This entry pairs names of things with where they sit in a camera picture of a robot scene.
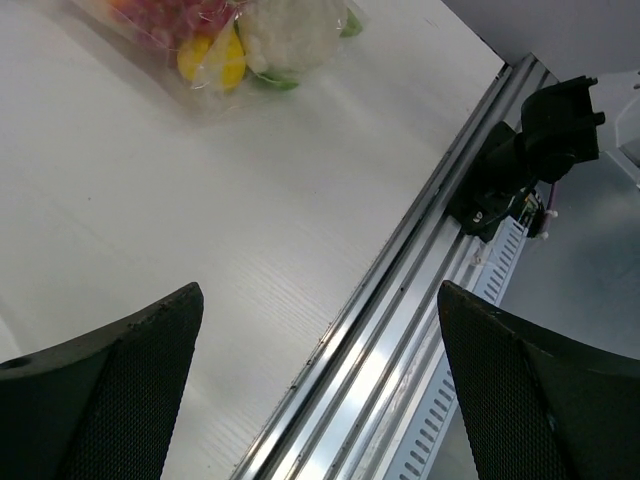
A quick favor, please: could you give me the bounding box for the yellow pear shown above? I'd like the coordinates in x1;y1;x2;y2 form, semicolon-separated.
176;25;247;93

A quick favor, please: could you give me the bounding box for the white slotted cable duct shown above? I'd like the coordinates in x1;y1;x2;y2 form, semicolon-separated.
385;218;527;479

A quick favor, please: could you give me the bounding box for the aluminium mounting rail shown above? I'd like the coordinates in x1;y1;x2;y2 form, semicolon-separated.
234;56;554;479

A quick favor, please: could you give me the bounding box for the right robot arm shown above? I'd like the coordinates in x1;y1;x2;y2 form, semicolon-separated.
472;76;606;196

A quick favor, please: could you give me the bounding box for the clear zip top bag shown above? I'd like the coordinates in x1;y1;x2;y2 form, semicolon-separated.
76;1;364;112

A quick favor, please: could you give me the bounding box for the red grapes bunch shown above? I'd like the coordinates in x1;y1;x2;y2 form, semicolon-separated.
107;1;246;50

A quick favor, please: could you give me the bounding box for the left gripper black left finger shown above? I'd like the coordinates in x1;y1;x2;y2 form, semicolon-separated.
1;283;204;479

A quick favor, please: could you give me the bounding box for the white cauliflower with leaves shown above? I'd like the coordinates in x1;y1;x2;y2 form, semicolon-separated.
237;0;364;91

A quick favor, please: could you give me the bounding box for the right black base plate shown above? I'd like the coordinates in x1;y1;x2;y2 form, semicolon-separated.
446;121;539;242

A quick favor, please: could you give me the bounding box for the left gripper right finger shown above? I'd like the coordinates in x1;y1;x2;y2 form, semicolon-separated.
437;281;639;479

